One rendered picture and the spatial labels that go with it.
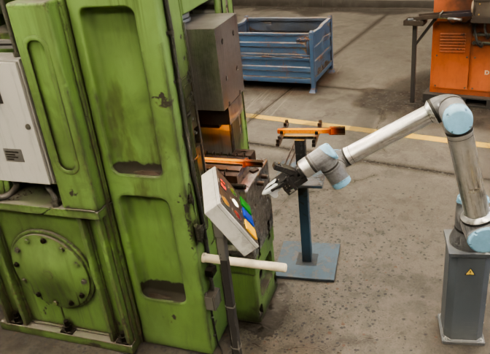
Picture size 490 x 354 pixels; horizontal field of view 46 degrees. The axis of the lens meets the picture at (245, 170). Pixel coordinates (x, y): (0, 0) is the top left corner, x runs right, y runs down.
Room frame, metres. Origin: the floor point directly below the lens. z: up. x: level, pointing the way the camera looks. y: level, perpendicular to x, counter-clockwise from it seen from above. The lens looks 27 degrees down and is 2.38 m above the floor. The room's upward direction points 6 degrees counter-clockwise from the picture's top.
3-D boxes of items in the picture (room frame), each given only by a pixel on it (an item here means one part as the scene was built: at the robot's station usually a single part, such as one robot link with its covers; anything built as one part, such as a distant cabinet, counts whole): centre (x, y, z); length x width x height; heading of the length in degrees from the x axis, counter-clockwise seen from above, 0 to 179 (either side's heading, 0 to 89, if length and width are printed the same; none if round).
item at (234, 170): (2.82, 0.20, 0.96); 0.42 x 0.20 x 0.09; 68
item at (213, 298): (2.45, 0.25, 0.36); 0.09 x 0.07 x 0.12; 158
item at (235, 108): (2.82, 0.20, 1.32); 0.42 x 0.20 x 0.10; 68
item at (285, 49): (6.95, -0.57, 0.36); 1.20 x 0.80 x 0.72; 63
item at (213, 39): (2.86, 0.19, 1.56); 0.42 x 0.39 x 0.40; 68
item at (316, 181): (3.16, -0.35, 0.70); 0.40 x 0.30 x 0.02; 163
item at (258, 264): (2.39, 0.05, 0.62); 0.44 x 0.05 x 0.05; 68
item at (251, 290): (2.87, 0.19, 0.23); 0.55 x 0.37 x 0.47; 68
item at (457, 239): (2.38, -1.09, 0.65); 0.19 x 0.19 x 0.10
